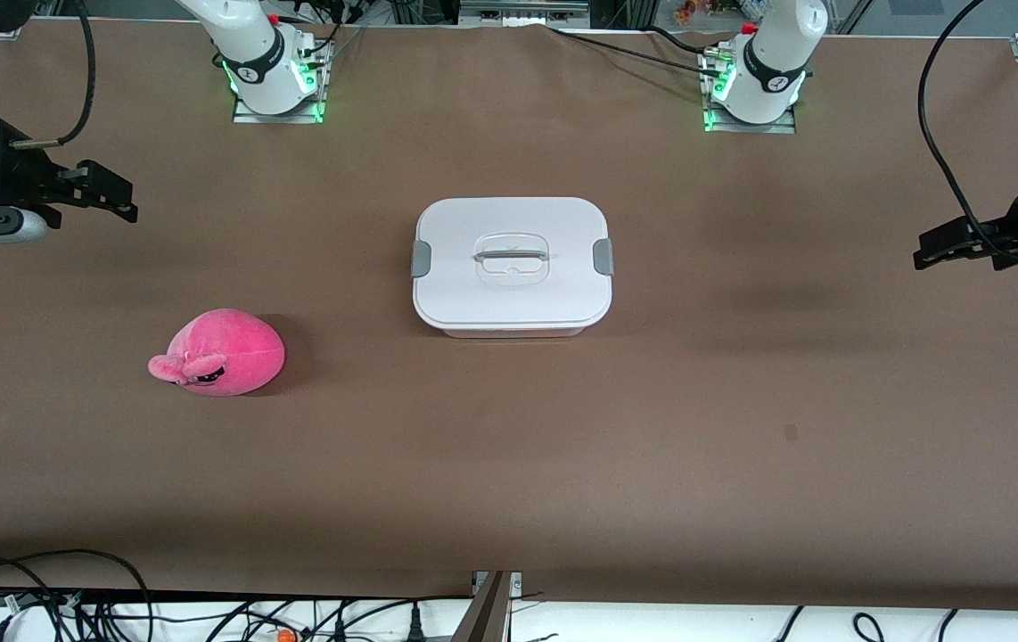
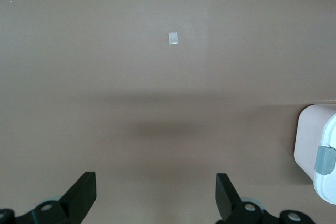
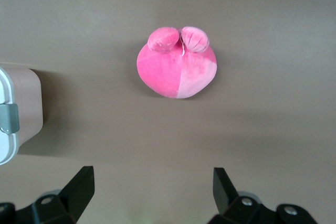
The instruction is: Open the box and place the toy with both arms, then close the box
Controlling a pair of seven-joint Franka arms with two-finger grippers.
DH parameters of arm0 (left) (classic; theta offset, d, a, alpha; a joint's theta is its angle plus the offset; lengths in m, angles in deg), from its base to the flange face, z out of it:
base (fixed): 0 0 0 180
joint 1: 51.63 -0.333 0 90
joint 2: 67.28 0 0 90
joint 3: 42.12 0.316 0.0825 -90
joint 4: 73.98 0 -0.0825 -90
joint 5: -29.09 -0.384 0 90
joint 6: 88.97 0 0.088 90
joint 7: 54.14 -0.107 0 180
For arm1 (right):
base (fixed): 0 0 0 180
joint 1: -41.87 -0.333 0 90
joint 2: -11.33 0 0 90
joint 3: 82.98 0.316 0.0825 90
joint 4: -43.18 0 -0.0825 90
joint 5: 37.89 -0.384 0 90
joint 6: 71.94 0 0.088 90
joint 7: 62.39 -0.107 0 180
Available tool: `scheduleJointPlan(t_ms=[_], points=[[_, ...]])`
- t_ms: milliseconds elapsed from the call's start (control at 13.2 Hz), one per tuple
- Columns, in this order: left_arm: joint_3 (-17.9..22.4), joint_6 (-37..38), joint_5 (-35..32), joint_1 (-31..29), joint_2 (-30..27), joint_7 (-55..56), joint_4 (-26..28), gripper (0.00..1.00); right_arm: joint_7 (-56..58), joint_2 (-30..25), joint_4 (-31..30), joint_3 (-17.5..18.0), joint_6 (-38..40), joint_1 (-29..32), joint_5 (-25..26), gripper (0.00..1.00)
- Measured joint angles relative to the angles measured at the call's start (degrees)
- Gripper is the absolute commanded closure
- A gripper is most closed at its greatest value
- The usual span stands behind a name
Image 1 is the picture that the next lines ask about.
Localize pink plush toy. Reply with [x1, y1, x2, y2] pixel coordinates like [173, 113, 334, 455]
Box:
[148, 309, 286, 397]

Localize white box lid grey clips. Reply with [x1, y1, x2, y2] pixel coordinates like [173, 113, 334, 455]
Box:
[411, 197, 614, 331]

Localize pink translucent plastic box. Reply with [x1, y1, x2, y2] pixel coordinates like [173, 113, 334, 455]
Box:
[436, 321, 592, 340]

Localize brown table cover sheet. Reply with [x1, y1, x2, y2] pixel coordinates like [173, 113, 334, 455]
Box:
[0, 18, 1018, 616]

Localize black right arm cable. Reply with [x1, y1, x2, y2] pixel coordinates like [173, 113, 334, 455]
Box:
[8, 0, 98, 149]

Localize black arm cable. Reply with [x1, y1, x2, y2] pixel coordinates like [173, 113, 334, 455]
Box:
[8, 0, 98, 149]
[917, 0, 1014, 255]

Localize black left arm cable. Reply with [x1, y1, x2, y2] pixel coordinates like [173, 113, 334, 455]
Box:
[917, 0, 1014, 255]

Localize right arm aluminium base plate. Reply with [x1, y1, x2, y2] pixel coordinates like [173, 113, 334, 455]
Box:
[233, 37, 333, 125]

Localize short black table cable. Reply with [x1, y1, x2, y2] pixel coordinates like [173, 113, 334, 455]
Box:
[647, 25, 717, 56]

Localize black looped floor cable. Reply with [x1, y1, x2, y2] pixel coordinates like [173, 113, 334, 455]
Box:
[0, 548, 153, 642]

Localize long black table cable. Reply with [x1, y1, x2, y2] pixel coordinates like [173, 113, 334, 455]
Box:
[549, 27, 724, 78]

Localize black table edge rail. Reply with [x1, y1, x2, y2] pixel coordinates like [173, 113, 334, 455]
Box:
[0, 587, 474, 607]

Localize grey metal frame bar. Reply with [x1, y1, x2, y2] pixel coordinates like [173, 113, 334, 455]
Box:
[460, 0, 590, 26]

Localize grey metal post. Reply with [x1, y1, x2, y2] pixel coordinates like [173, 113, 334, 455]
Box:
[451, 571, 523, 642]

